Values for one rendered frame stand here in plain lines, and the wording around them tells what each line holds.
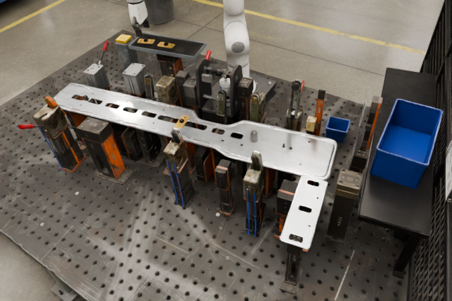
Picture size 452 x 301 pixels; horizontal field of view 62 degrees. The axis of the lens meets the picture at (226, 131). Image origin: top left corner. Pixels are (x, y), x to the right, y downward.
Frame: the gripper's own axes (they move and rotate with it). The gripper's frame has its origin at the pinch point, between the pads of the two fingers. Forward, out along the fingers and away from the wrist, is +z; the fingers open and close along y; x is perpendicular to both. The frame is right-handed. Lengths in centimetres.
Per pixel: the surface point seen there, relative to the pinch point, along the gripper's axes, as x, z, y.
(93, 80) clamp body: -24.7, 20.3, 17.3
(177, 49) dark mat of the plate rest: 18.6, 6.2, 5.2
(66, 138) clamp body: -28, 33, 47
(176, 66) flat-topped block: 16.4, 16.6, 4.9
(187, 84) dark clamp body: 28.1, 14.5, 21.5
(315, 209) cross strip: 90, 22, 74
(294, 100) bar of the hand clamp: 78, 10, 32
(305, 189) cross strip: 86, 22, 66
